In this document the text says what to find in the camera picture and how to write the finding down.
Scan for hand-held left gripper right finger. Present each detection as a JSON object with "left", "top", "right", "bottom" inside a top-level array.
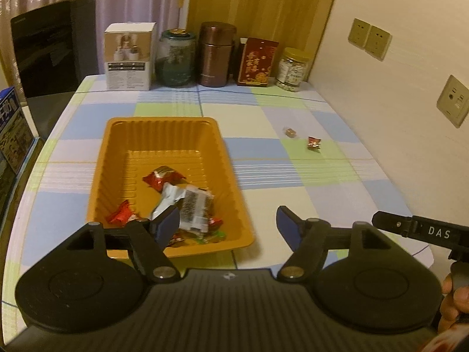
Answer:
[{"left": 276, "top": 205, "right": 389, "bottom": 283}]

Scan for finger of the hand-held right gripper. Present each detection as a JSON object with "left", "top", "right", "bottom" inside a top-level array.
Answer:
[{"left": 371, "top": 210, "right": 415, "bottom": 238}]

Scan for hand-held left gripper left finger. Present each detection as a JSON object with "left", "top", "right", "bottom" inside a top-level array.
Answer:
[{"left": 67, "top": 205, "right": 180, "bottom": 283}]

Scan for silver black snack packet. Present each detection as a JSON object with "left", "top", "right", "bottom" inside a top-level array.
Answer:
[{"left": 152, "top": 182, "right": 215, "bottom": 234}]

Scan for red foil snack packet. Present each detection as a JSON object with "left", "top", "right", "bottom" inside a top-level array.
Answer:
[{"left": 105, "top": 199, "right": 142, "bottom": 228}]

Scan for red silver snack packet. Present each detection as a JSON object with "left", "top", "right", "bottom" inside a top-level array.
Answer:
[{"left": 142, "top": 165, "right": 188, "bottom": 193}]

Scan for green snack packet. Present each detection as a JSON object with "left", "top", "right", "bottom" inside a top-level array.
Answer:
[{"left": 197, "top": 229, "right": 228, "bottom": 245}]

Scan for orange plastic tray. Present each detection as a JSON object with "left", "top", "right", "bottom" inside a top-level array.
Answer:
[{"left": 84, "top": 116, "right": 256, "bottom": 261}]

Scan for person's right hand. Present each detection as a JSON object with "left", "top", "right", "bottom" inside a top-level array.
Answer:
[{"left": 437, "top": 274, "right": 469, "bottom": 335}]

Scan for red white cloth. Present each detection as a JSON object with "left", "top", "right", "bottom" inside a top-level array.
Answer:
[{"left": 421, "top": 323, "right": 469, "bottom": 352}]

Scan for clear jar yellow lid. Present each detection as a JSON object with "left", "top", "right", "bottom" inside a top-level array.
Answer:
[{"left": 275, "top": 47, "right": 312, "bottom": 92}]

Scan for green glass jar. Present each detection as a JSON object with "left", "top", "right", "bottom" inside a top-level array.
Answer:
[{"left": 155, "top": 28, "right": 198, "bottom": 89}]

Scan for red gold box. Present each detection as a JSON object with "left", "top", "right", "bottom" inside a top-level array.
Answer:
[{"left": 237, "top": 37, "right": 280, "bottom": 88}]

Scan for white cardboard box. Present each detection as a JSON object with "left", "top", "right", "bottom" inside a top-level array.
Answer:
[{"left": 103, "top": 21, "right": 158, "bottom": 92}]

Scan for brown metal canister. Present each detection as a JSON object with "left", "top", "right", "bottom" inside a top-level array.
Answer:
[{"left": 198, "top": 21, "right": 237, "bottom": 88}]

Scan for blue printed box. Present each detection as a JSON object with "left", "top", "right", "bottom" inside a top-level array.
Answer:
[{"left": 0, "top": 87, "right": 30, "bottom": 175}]

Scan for black monitor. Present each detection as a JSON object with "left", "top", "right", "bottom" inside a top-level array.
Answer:
[{"left": 10, "top": 0, "right": 100, "bottom": 98}]

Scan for beige round-port wall socket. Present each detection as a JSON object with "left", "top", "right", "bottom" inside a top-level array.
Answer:
[{"left": 436, "top": 75, "right": 469, "bottom": 129}]

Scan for wooden wall panel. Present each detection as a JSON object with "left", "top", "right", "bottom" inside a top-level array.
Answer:
[{"left": 186, "top": 0, "right": 344, "bottom": 82}]

